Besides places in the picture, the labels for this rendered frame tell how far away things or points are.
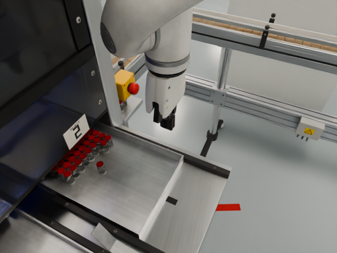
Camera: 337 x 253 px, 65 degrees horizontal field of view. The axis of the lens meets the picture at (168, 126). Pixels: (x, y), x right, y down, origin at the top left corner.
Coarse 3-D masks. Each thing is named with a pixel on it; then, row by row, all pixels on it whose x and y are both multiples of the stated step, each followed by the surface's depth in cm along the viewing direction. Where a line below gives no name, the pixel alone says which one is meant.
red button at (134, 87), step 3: (132, 84) 85; (135, 84) 86; (129, 87) 85; (132, 87) 85; (135, 87) 85; (138, 87) 87; (129, 90) 86; (132, 90) 85; (135, 90) 86; (138, 90) 88; (132, 93) 86; (135, 93) 87
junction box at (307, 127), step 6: (300, 120) 140; (306, 120) 140; (312, 120) 140; (300, 126) 141; (306, 126) 139; (312, 126) 138; (318, 126) 137; (324, 126) 137; (300, 132) 144; (306, 132) 142; (312, 132) 140; (318, 132) 138; (312, 138) 143; (318, 138) 141
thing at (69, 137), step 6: (84, 114) 71; (78, 120) 70; (84, 120) 72; (72, 126) 68; (84, 126) 73; (66, 132) 67; (72, 132) 69; (78, 132) 71; (84, 132) 74; (66, 138) 67; (72, 138) 70; (78, 138) 72; (72, 144) 70
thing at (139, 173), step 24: (120, 144) 86; (144, 144) 83; (96, 168) 79; (120, 168) 79; (144, 168) 79; (168, 168) 79; (72, 192) 74; (96, 192) 74; (120, 192) 74; (144, 192) 74; (120, 216) 69; (144, 216) 69
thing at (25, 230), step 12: (12, 216) 69; (24, 216) 68; (0, 228) 67; (12, 228) 67; (24, 228) 67; (36, 228) 67; (48, 228) 64; (0, 240) 65; (12, 240) 65; (24, 240) 65; (36, 240) 65; (48, 240) 65; (60, 240) 65; (72, 240) 61; (0, 252) 63; (12, 252) 63; (24, 252) 63; (36, 252) 63; (48, 252) 63; (60, 252) 63; (72, 252) 63; (84, 252) 63
